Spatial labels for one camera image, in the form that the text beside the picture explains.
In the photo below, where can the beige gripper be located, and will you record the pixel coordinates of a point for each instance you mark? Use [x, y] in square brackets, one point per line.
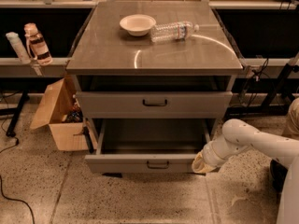
[207, 157]

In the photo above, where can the grey drawer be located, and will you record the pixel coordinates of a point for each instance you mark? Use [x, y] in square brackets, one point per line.
[148, 145]
[154, 105]

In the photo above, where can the tan robot base cover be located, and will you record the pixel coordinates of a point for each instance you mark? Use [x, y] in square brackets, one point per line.
[291, 128]

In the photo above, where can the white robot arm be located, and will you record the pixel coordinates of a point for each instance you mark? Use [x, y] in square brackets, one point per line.
[237, 136]

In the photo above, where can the grey metal drawer cabinet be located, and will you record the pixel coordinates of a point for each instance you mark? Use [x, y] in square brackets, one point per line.
[107, 58]

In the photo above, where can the grey top drawer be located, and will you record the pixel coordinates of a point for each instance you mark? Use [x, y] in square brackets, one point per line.
[154, 105]

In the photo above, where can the black table leg right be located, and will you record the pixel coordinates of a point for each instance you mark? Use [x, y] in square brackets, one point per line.
[274, 102]

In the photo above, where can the black table leg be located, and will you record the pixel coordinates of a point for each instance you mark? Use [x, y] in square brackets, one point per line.
[274, 102]
[14, 112]

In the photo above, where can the clear plastic water bottle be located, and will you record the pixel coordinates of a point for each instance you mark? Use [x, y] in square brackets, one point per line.
[173, 31]

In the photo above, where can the open cardboard box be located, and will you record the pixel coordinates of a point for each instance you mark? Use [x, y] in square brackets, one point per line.
[59, 110]

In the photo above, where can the white paper bowl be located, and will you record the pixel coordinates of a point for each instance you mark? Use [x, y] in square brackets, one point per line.
[138, 24]

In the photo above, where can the black table leg left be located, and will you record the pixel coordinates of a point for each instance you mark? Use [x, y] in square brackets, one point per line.
[14, 112]

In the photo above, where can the brown striped bottle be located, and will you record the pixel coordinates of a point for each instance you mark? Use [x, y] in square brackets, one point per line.
[36, 45]

